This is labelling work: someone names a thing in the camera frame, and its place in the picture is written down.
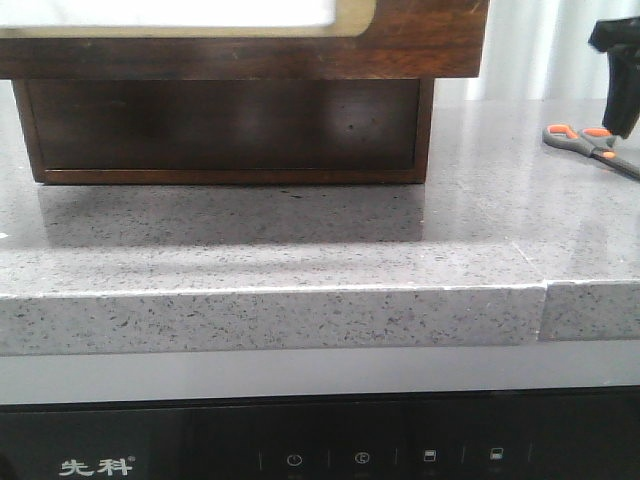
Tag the dark wooden drawer cabinet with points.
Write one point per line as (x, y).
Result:
(415, 174)

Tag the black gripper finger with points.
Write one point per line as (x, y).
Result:
(619, 40)

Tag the wooden drawer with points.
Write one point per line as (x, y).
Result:
(220, 125)
(369, 40)

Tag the black appliance control panel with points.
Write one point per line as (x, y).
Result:
(574, 433)

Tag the grey orange scissors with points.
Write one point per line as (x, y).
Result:
(595, 142)

